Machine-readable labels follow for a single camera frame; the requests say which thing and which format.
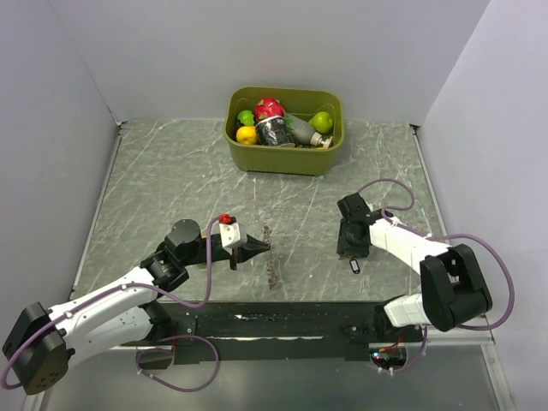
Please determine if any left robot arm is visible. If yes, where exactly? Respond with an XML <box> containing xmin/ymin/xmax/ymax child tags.
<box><xmin>1</xmin><ymin>214</ymin><xmax>271</xmax><ymax>396</ymax></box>

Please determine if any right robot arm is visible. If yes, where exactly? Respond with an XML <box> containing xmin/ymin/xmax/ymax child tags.
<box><xmin>337</xmin><ymin>193</ymin><xmax>492</xmax><ymax>342</ymax></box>

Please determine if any black key tag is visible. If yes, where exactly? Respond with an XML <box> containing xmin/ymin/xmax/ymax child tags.
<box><xmin>348</xmin><ymin>259</ymin><xmax>360</xmax><ymax>274</ymax></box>

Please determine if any yellow lemon in bin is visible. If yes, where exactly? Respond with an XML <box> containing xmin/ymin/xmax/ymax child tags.
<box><xmin>235</xmin><ymin>126</ymin><xmax>260</xmax><ymax>146</ymax></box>

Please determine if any grey pump bottle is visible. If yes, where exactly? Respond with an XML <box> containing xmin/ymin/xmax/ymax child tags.
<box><xmin>284</xmin><ymin>113</ymin><xmax>333</xmax><ymax>149</ymax></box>

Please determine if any black can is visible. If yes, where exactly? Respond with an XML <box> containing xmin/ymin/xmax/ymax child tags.
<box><xmin>256</xmin><ymin>116</ymin><xmax>295</xmax><ymax>147</ymax></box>

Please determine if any green pepper toy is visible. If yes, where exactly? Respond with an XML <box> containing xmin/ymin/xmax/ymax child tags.
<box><xmin>236</xmin><ymin>110</ymin><xmax>256</xmax><ymax>128</ymax></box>

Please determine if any red dragon fruit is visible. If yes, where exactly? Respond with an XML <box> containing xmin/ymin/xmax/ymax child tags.
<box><xmin>253</xmin><ymin>98</ymin><xmax>285</xmax><ymax>122</ymax></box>

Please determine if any olive green plastic bin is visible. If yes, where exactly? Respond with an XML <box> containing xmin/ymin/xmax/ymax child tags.
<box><xmin>224</xmin><ymin>86</ymin><xmax>345</xmax><ymax>176</ymax></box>

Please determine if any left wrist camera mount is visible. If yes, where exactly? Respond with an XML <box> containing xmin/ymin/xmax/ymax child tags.
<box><xmin>218</xmin><ymin>214</ymin><xmax>247</xmax><ymax>251</ymax></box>

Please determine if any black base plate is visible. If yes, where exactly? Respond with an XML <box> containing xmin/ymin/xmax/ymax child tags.
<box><xmin>117</xmin><ymin>301</ymin><xmax>414</xmax><ymax>365</ymax></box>

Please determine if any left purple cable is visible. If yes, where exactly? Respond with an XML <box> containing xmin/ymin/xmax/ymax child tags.
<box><xmin>0</xmin><ymin>216</ymin><xmax>222</xmax><ymax>393</ymax></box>

